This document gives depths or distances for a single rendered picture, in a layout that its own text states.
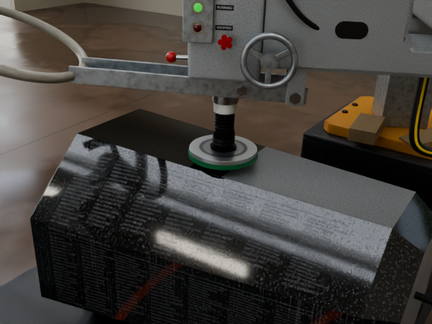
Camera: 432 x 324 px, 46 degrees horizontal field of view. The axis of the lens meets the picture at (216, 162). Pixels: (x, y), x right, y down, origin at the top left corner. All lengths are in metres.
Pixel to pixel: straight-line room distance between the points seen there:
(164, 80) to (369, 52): 0.57
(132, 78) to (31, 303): 1.23
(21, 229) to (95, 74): 1.54
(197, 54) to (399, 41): 0.53
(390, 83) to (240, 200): 0.91
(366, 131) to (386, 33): 0.64
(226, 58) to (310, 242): 0.54
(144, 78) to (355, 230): 0.72
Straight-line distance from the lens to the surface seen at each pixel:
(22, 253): 2.73
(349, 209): 1.43
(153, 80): 1.49
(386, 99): 2.16
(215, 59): 1.39
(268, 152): 1.71
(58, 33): 1.83
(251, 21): 1.36
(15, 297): 2.44
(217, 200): 1.51
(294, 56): 1.33
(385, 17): 1.40
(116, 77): 1.52
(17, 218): 3.02
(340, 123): 2.16
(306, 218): 1.42
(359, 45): 1.40
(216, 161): 1.50
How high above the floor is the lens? 1.52
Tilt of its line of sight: 25 degrees down
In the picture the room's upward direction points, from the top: 2 degrees clockwise
